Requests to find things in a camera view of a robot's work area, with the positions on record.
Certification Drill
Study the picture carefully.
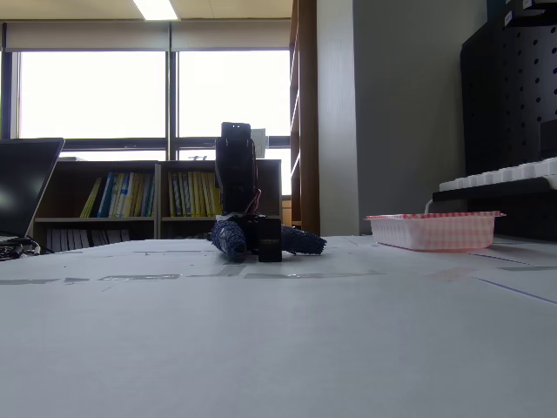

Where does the red checkered tray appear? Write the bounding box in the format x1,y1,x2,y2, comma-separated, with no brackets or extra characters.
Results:
364,210,508,254

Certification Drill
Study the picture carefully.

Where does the low wooden bookshelf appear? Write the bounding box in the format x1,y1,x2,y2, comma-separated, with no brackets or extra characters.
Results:
32,158,284,254

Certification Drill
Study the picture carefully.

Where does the white box on sill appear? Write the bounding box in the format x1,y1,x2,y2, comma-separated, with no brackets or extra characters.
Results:
250,126,270,158

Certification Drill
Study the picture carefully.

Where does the tall brown wooden shelf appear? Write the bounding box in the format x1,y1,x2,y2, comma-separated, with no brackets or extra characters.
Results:
288,0,322,238

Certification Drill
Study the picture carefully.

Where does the blue book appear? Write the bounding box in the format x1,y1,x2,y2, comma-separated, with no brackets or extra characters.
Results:
96,172,115,219

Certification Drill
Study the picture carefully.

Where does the leaning yellow book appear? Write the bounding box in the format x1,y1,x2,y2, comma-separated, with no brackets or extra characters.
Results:
79,177,104,219

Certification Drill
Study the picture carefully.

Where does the beige roller blind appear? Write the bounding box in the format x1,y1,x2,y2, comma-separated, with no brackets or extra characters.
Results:
169,18,292,52

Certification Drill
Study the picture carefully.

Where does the white power strip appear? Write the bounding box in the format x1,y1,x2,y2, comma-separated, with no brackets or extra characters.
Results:
438,157,557,193

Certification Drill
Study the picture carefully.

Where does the dark laptop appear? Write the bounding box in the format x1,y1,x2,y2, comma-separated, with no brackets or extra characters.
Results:
0,138,66,246

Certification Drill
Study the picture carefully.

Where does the black shelf board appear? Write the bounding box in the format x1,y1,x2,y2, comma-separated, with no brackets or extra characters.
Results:
432,175,557,244

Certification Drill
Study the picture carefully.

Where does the ceiling light panel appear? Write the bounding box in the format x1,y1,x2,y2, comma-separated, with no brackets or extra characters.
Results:
131,0,180,22

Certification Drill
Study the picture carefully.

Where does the black pegboard panel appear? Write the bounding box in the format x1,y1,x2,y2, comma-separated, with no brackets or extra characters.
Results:
460,19,557,177

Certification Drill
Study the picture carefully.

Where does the grey dark device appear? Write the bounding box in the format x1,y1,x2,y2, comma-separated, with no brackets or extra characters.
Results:
538,118,557,161

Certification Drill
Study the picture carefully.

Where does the bundle of black cables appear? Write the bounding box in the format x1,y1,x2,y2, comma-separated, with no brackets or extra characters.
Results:
0,236,56,263

